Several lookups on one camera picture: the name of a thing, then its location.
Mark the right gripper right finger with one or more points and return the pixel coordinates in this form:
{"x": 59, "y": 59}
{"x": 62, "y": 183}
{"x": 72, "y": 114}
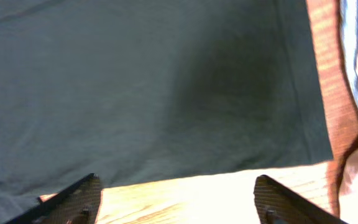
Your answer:
{"x": 276, "y": 203}

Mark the black t-shirt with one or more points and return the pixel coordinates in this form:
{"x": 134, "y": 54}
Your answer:
{"x": 139, "y": 91}

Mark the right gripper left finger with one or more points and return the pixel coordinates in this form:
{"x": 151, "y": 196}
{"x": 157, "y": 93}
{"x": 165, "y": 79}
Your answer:
{"x": 78, "y": 203}

